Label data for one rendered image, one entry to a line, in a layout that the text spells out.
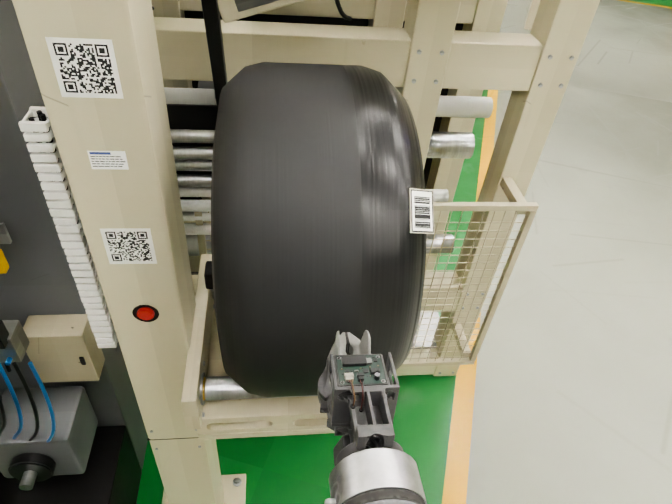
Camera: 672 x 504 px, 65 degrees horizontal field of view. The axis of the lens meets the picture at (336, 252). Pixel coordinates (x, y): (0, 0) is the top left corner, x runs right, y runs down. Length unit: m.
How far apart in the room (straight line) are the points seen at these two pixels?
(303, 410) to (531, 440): 1.31
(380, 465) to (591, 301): 2.42
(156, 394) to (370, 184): 0.71
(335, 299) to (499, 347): 1.81
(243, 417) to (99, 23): 0.72
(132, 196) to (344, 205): 0.33
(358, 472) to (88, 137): 0.55
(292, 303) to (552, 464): 1.66
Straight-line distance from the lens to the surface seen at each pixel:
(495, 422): 2.23
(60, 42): 0.75
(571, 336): 2.66
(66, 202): 0.89
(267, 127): 0.72
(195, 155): 1.25
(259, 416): 1.09
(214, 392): 1.06
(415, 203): 0.72
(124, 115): 0.77
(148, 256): 0.91
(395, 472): 0.53
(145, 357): 1.11
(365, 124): 0.74
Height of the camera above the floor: 1.79
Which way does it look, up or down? 41 degrees down
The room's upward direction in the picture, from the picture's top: 6 degrees clockwise
